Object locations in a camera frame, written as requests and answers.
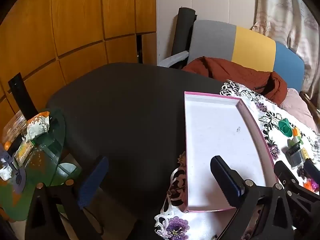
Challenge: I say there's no white bowl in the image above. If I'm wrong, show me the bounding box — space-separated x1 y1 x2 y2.
56 162 78 178

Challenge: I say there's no dark clear plastic container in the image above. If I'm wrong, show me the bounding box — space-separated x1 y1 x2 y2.
285 142 304 169

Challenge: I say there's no white crumpled tissue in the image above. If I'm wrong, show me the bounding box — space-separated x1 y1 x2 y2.
0 166 12 181

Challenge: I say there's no wooden wardrobe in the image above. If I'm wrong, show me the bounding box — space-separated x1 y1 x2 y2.
0 0 157 140

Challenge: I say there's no black strip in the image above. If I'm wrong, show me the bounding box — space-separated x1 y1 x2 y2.
8 72 38 120

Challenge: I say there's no light green plastic toy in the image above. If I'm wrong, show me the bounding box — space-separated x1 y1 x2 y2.
289 136 303 147

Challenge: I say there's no pink blanket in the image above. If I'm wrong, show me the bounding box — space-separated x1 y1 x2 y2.
280 88 320 132

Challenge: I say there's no white floral tablecloth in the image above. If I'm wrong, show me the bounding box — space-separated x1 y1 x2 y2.
154 79 320 240

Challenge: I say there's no white orange snack bag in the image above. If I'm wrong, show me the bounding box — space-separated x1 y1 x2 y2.
26 111 50 141

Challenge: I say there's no green glass side table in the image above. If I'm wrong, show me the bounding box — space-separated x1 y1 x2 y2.
0 109 83 222

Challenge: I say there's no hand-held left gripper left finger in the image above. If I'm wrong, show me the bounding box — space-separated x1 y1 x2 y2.
25 156 109 240

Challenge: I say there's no beige curtain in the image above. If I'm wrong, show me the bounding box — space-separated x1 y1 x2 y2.
251 0 320 100

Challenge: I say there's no clear plastic tub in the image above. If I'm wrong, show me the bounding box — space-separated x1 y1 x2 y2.
2 112 28 146

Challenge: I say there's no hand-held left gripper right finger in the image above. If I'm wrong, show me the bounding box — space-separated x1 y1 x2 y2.
210 155 294 240

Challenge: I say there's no grey yellow blue chair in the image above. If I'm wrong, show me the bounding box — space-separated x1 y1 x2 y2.
160 19 305 93

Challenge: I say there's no yellow packet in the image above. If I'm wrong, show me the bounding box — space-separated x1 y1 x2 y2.
14 140 35 161

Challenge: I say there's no rust red jacket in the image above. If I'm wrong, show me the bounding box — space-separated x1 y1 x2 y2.
182 57 288 105

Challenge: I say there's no pink-rimmed white box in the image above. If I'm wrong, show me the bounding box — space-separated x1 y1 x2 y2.
184 91 279 213

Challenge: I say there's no grey round lid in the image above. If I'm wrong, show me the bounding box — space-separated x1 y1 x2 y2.
11 167 27 193

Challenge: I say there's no black rolled mat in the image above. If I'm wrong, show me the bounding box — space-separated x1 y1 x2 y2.
171 7 197 57

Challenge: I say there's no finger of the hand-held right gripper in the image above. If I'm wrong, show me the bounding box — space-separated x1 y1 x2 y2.
304 159 320 179
274 160 320 230

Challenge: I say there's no orange pink plastic toy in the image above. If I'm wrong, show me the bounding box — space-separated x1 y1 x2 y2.
303 178 319 192

